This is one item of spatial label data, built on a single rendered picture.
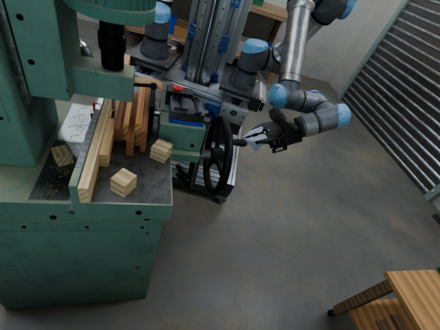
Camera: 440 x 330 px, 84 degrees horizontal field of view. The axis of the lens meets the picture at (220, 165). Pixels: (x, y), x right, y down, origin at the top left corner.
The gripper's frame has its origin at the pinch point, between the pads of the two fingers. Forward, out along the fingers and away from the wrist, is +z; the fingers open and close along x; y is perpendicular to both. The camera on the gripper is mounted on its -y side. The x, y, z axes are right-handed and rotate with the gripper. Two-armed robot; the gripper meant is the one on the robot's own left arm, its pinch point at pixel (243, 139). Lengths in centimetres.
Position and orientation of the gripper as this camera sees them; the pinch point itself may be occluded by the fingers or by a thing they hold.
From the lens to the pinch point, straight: 82.6
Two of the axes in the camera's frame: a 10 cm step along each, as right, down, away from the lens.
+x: -1.5, -7.3, 6.7
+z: -9.6, 2.8, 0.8
